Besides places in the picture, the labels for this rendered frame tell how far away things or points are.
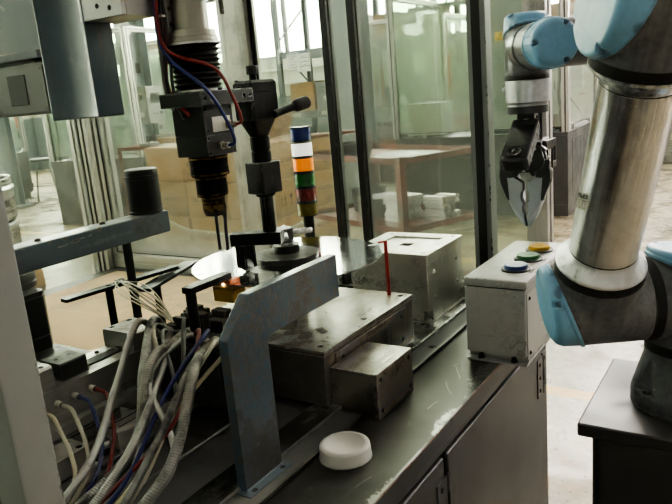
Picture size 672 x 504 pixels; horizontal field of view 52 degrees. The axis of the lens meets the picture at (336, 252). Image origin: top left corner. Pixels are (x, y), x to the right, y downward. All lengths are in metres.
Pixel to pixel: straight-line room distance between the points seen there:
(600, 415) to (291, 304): 0.47
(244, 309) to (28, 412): 0.31
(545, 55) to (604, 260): 0.35
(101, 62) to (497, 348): 0.78
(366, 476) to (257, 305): 0.26
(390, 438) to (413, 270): 0.46
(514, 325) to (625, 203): 0.39
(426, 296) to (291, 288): 0.51
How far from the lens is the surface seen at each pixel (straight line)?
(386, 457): 0.95
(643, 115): 0.81
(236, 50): 1.78
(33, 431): 0.62
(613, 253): 0.91
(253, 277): 1.09
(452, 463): 1.12
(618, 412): 1.08
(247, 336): 0.84
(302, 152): 1.45
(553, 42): 1.11
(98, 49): 1.08
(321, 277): 0.96
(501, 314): 1.19
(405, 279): 1.37
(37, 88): 1.28
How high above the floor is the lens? 1.23
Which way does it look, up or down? 13 degrees down
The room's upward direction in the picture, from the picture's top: 5 degrees counter-clockwise
